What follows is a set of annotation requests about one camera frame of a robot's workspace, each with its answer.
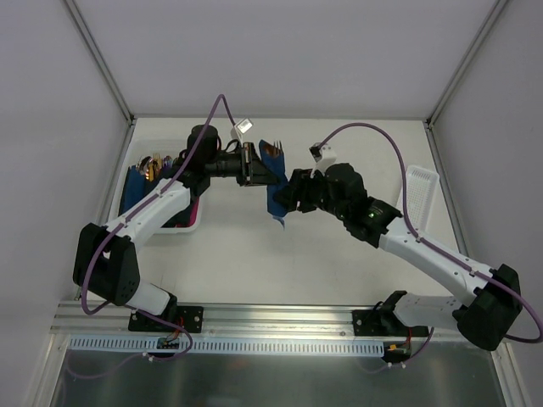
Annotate wooden fork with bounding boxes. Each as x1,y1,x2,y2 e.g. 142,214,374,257
271,141,283,159

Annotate purple cable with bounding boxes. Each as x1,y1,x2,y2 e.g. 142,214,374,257
316,122,543,369
79,93,238,362

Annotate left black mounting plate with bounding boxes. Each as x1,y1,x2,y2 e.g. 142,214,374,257
128,303,204,333

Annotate white slotted cable duct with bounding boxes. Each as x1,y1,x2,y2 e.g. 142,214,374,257
68,335,385,358

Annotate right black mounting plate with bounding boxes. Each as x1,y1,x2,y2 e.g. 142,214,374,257
351,309,429,338

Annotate wooden spoon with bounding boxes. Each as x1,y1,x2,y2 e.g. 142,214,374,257
262,142,277,158

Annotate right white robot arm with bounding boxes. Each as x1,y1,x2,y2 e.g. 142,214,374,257
273,164,523,351

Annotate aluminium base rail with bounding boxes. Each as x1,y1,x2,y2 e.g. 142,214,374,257
49,301,510,343

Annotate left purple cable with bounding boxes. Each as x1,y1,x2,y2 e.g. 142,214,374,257
79,93,238,362

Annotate blue paper napkin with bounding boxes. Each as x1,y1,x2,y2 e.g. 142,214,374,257
259,140,288,229

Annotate rolled napkin bundles with cutlery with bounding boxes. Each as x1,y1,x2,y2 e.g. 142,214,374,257
122,153,199,228

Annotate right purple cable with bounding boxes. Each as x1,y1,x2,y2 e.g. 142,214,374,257
316,122,543,369

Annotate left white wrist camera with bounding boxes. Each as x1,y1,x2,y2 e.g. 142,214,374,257
230,118,254,143

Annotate black mounting plate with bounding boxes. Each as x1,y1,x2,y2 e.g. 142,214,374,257
351,309,429,338
128,303,204,333

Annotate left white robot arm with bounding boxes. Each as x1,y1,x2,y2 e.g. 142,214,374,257
73,125,284,331

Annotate white plastic bin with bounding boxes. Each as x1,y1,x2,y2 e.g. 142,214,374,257
108,136,204,234

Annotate white perforated utensil tray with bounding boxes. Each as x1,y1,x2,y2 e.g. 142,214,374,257
406,164,439,232

